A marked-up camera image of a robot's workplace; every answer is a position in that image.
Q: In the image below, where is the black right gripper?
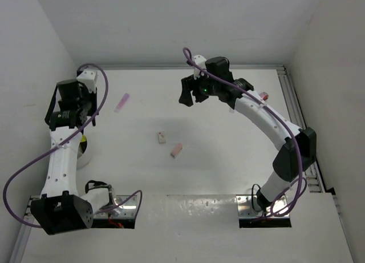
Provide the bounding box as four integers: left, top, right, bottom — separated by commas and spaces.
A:
179, 69, 218, 107

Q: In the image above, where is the purple pink highlighter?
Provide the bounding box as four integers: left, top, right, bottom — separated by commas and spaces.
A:
114, 93, 130, 113

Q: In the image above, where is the yellow black highlighter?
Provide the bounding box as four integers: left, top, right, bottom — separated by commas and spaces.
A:
80, 135, 87, 143

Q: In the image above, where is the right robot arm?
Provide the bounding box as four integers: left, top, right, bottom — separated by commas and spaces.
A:
179, 49, 317, 216

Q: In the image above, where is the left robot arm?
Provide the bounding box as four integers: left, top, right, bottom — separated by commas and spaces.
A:
30, 78, 112, 235

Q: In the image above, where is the white round container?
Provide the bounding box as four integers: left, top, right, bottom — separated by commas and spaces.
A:
76, 140, 92, 169

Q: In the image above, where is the white eraser with label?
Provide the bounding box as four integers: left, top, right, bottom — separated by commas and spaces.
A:
157, 131, 166, 144

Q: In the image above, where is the pink eraser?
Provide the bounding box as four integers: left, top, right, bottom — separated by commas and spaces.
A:
171, 143, 183, 158

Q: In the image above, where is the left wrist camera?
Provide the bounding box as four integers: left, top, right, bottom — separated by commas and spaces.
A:
76, 70, 98, 94

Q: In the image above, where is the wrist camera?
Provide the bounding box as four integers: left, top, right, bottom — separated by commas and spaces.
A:
193, 55, 206, 80
76, 70, 98, 94

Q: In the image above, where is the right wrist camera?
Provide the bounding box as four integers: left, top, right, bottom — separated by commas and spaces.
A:
193, 55, 206, 80

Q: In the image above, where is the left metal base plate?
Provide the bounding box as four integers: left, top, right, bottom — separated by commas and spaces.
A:
91, 195, 141, 229

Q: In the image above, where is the metal base plate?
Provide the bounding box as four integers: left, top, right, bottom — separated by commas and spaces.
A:
236, 195, 293, 229
91, 195, 141, 229

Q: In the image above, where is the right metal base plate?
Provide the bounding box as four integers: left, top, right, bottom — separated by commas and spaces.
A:
236, 195, 293, 229

